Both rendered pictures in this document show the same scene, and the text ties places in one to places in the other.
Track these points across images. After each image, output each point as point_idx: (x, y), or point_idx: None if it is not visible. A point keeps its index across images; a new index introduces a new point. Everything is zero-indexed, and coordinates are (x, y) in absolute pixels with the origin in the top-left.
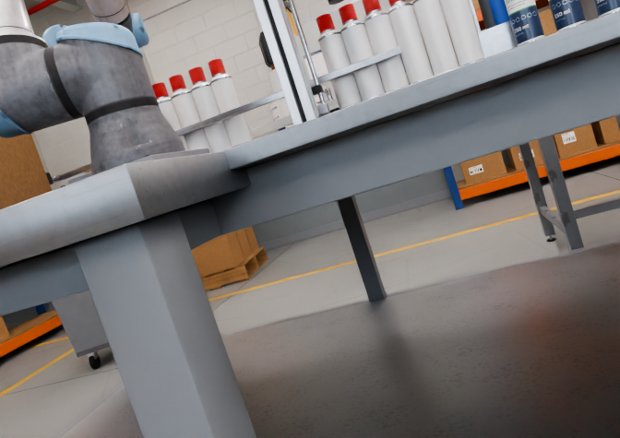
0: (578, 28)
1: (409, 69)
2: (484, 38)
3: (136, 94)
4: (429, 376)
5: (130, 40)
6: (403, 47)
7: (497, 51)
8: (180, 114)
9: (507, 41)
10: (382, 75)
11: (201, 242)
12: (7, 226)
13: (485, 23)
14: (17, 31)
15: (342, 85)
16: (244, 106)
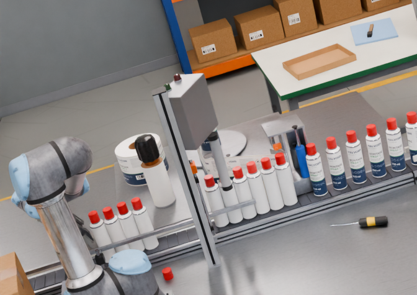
0: None
1: (257, 207)
2: (296, 185)
3: (156, 290)
4: None
5: (149, 261)
6: (255, 196)
7: (303, 191)
8: (113, 234)
9: (308, 187)
10: (242, 210)
11: None
12: None
13: (293, 163)
14: (98, 274)
15: (219, 216)
16: (159, 230)
